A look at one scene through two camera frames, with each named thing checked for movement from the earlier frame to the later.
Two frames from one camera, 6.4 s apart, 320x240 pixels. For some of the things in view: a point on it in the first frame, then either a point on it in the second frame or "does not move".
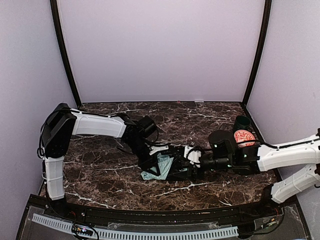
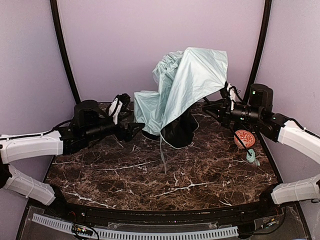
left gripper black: [149, 161] -> [125, 131]
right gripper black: [185, 163] -> [224, 114]
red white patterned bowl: [241, 135] does not move
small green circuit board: [82, 230] does not move
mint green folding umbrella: [164, 162] -> [183, 78]
